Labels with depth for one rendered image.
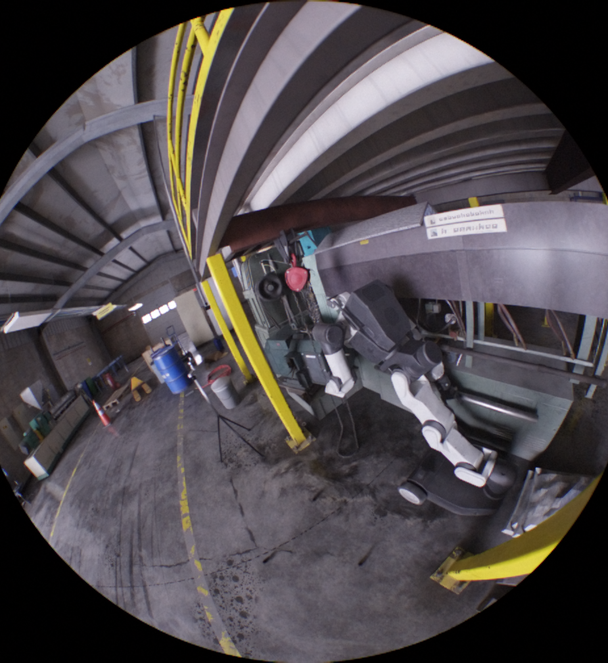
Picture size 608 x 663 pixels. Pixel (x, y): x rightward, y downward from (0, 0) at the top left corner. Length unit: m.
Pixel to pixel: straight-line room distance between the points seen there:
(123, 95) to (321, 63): 4.60
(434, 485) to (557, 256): 1.31
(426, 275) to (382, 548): 1.62
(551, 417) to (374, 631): 1.45
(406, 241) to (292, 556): 2.07
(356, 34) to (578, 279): 1.11
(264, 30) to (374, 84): 0.47
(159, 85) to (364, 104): 4.17
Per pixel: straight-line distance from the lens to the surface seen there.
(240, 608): 1.73
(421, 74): 0.79
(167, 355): 4.41
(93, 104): 4.97
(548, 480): 1.55
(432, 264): 1.25
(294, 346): 1.75
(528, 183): 2.64
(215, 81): 0.72
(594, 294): 1.23
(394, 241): 1.36
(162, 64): 4.48
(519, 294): 1.17
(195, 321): 7.38
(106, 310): 8.16
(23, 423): 9.68
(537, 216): 1.15
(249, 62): 0.52
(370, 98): 0.84
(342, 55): 0.32
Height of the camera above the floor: 1.45
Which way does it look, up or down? 19 degrees down
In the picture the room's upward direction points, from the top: 20 degrees counter-clockwise
